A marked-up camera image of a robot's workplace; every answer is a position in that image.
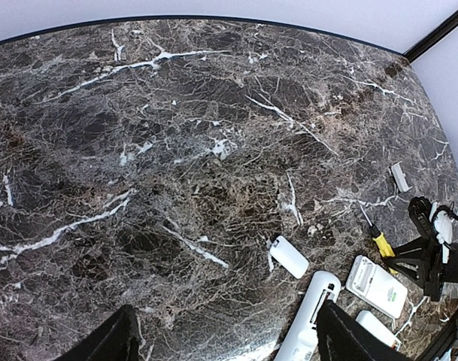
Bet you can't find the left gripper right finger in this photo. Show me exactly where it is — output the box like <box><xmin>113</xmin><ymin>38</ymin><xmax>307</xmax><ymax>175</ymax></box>
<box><xmin>317</xmin><ymin>300</ymin><xmax>410</xmax><ymax>361</ymax></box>

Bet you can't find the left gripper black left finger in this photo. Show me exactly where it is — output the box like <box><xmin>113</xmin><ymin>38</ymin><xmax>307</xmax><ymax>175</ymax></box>
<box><xmin>59</xmin><ymin>305</ymin><xmax>141</xmax><ymax>361</ymax></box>

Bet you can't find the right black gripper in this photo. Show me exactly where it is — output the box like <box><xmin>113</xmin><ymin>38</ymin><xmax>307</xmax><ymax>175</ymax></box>
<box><xmin>384</xmin><ymin>236</ymin><xmax>458</xmax><ymax>301</ymax></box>

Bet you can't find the white remote control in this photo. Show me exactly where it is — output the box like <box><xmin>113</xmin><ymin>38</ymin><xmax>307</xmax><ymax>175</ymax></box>
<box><xmin>356</xmin><ymin>310</ymin><xmax>402</xmax><ymax>350</ymax></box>

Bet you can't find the white remote with battery bay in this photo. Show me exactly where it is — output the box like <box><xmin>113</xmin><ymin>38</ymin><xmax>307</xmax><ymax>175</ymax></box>
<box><xmin>345</xmin><ymin>255</ymin><xmax>408</xmax><ymax>319</ymax></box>

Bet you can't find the grey remote control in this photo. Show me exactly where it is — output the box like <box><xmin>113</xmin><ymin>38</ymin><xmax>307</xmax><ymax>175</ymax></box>
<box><xmin>274</xmin><ymin>271</ymin><xmax>341</xmax><ymax>361</ymax></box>

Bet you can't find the yellow handled screwdriver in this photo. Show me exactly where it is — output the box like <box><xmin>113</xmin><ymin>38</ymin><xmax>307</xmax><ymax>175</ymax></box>
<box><xmin>359</xmin><ymin>203</ymin><xmax>395</xmax><ymax>259</ymax></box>

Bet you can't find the grey remote battery cover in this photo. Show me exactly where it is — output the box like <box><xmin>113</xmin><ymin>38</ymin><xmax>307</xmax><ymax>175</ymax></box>
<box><xmin>269</xmin><ymin>235</ymin><xmax>308</xmax><ymax>279</ymax></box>

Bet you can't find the white battery cover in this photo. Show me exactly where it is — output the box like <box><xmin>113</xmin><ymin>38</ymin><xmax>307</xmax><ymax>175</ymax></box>
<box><xmin>390</xmin><ymin>162</ymin><xmax>411</xmax><ymax>193</ymax></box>

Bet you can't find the black front rail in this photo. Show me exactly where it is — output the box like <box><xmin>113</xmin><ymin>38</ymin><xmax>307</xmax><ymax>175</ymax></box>
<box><xmin>417</xmin><ymin>315</ymin><xmax>458</xmax><ymax>361</ymax></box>

